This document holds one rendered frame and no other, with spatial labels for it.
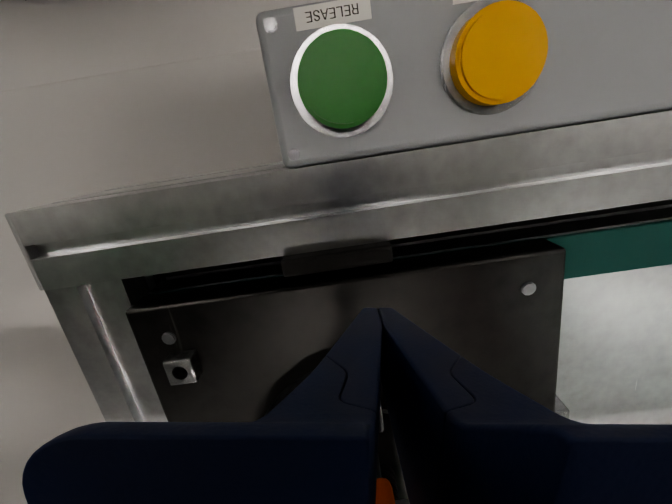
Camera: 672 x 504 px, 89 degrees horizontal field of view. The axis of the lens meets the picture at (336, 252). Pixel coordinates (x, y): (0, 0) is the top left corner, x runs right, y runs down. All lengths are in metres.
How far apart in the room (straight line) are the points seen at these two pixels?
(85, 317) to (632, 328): 0.37
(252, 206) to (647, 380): 0.33
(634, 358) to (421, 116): 0.26
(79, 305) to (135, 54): 0.18
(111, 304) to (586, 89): 0.27
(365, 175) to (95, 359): 0.20
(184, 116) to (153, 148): 0.04
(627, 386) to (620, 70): 0.24
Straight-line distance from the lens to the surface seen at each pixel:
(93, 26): 0.33
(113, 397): 0.28
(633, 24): 0.23
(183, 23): 0.31
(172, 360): 0.21
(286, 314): 0.19
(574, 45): 0.21
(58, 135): 0.35
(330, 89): 0.17
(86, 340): 0.26
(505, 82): 0.18
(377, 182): 0.18
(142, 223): 0.21
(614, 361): 0.35
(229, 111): 0.29
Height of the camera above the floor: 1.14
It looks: 71 degrees down
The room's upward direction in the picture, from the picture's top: 178 degrees clockwise
